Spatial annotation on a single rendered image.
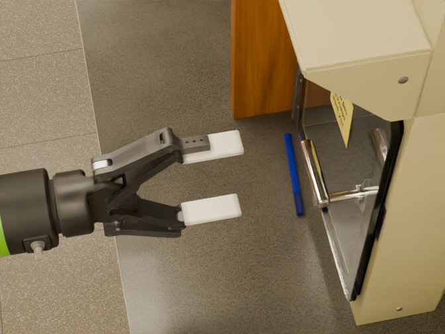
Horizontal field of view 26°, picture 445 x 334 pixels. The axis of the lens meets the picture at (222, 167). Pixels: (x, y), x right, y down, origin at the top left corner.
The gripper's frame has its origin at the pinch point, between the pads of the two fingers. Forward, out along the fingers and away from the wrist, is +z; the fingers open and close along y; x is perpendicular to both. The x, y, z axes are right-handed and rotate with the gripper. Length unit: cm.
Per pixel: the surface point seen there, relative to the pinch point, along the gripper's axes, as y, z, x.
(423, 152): 15.4, 17.2, -10.7
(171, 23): -26, 0, 48
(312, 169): 1.1, 9.4, -1.7
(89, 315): -120, -24, 43
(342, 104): 5.5, 14.0, 3.7
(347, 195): 0.8, 12.5, -5.8
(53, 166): -120, -28, 88
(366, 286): -14.3, 15.4, -10.4
